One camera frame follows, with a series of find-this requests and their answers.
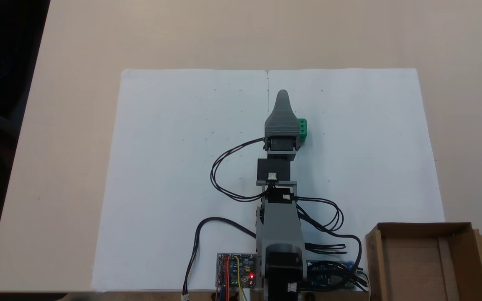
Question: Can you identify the brown cardboard box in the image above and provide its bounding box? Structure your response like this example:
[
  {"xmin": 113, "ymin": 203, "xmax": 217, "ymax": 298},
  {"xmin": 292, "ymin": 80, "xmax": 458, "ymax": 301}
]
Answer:
[{"xmin": 365, "ymin": 222, "xmax": 482, "ymax": 301}]

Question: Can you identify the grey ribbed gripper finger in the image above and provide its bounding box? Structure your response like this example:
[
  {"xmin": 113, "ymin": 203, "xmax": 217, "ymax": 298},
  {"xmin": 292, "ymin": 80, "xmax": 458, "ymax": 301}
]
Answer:
[{"xmin": 264, "ymin": 89, "xmax": 300, "ymax": 137}]

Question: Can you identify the red wire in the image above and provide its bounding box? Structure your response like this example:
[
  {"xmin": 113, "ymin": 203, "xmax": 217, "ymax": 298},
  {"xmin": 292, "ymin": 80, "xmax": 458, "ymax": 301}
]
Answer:
[{"xmin": 222, "ymin": 255, "xmax": 231, "ymax": 301}]

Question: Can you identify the thin black servo cable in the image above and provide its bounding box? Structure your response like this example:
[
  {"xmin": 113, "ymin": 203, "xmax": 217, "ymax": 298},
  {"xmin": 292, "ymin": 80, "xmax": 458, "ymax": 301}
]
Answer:
[
  {"xmin": 293, "ymin": 195, "xmax": 345, "ymax": 233},
  {"xmin": 297, "ymin": 204, "xmax": 370, "ymax": 291},
  {"xmin": 210, "ymin": 138, "xmax": 267, "ymax": 203}
]

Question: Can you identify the thick black power cable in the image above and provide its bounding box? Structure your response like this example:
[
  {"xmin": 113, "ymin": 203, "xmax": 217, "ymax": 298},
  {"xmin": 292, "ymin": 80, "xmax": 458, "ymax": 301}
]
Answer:
[{"xmin": 182, "ymin": 217, "xmax": 258, "ymax": 301}]

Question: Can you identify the blue circuit board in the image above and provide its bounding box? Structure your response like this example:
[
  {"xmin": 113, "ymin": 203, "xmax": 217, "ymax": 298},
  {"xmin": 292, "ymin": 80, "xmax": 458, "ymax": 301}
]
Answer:
[{"xmin": 306, "ymin": 260, "xmax": 369, "ymax": 291}]

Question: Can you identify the circuit board with coloured wires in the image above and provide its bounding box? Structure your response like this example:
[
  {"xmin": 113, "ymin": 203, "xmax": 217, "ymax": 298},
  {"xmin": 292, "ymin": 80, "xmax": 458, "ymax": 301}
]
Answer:
[{"xmin": 216, "ymin": 253, "xmax": 258, "ymax": 290}]

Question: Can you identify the yellow wire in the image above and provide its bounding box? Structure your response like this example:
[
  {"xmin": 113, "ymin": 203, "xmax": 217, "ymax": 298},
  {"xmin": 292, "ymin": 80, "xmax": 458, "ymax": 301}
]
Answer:
[{"xmin": 233, "ymin": 255, "xmax": 250, "ymax": 301}]

